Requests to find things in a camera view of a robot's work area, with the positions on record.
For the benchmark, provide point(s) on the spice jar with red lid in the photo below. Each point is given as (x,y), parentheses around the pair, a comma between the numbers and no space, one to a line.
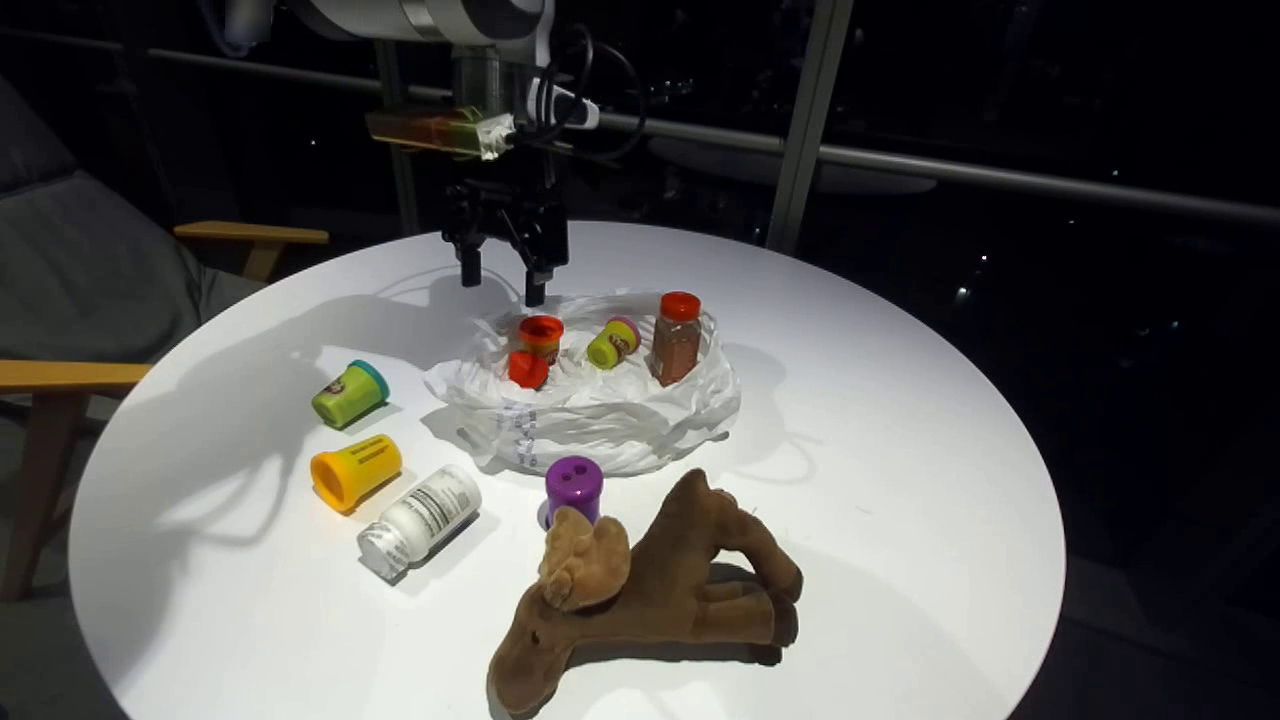
(679,340)

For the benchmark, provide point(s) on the yellow-green dough tub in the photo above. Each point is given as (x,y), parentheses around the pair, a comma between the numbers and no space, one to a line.
(612,346)

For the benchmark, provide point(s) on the yellow dough tub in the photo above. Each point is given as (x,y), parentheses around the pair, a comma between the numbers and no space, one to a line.
(354,472)

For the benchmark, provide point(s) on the grey window frame post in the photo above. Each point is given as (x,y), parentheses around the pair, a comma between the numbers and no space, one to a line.
(807,122)

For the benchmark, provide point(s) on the brown plush toy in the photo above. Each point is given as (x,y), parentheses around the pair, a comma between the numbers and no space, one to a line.
(667,585)

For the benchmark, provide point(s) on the wooden chair with grey cushion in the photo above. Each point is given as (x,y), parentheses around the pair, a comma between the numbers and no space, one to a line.
(83,265)

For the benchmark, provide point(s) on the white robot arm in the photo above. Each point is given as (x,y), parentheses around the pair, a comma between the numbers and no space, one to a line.
(425,16)

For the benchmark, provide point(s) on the red dough tub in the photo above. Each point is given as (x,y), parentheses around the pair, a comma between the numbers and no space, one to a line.
(529,370)

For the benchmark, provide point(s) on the orange dough tub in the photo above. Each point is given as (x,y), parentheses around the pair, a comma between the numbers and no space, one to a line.
(541,328)

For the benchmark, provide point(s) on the purple dough tub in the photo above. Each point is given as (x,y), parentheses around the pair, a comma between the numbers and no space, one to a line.
(572,480)

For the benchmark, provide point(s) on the white plastic bag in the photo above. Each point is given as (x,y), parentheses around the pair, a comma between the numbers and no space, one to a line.
(600,423)

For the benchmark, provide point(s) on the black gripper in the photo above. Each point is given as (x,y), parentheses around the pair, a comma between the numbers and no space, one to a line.
(507,203)

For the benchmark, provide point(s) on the white pill bottle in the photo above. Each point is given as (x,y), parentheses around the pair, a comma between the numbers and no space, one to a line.
(423,520)

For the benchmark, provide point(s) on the dough tub with green lid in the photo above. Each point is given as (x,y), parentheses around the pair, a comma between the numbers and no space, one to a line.
(349,392)

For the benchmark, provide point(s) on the grey window rail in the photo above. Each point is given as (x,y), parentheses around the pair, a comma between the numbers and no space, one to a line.
(1003,166)

